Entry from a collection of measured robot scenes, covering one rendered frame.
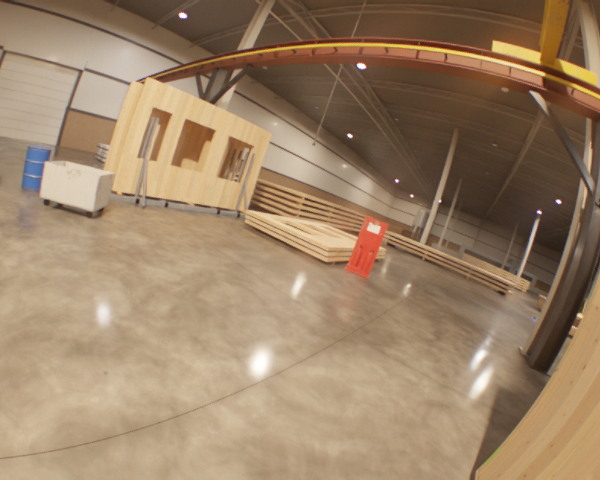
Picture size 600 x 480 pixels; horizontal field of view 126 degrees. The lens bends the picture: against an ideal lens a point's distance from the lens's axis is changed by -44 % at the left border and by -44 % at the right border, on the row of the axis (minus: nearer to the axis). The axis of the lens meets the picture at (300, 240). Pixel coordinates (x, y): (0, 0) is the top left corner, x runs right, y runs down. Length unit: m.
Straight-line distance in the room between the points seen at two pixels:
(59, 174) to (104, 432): 4.29
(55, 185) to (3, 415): 4.11
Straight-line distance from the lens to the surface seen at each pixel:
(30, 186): 6.53
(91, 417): 1.74
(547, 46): 6.76
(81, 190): 5.01
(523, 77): 6.88
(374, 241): 6.83
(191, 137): 8.87
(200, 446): 1.67
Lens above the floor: 1.40
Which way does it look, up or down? 10 degrees down
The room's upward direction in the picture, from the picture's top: 19 degrees clockwise
